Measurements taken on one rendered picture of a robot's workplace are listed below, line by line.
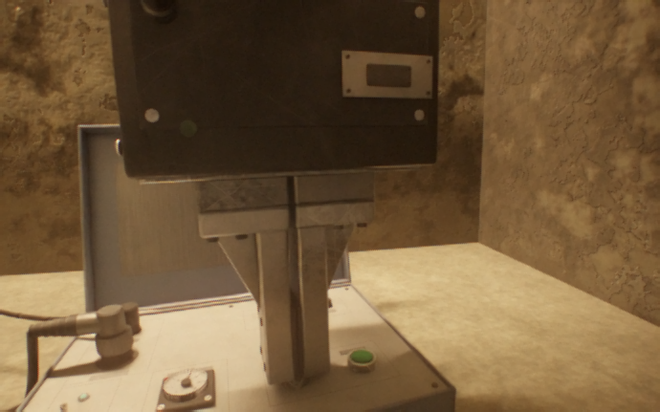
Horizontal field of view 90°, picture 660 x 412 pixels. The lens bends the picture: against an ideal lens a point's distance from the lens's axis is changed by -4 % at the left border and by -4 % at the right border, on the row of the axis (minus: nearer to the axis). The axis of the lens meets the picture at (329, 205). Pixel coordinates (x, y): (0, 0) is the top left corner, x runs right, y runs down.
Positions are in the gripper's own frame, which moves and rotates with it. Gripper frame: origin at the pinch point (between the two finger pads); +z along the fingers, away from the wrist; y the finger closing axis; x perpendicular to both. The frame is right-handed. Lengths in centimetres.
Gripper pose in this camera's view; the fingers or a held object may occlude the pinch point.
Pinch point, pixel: (293, 331)
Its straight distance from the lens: 34.9
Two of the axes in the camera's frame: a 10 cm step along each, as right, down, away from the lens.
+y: 9.5, -0.7, 2.9
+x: -3.0, -1.5, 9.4
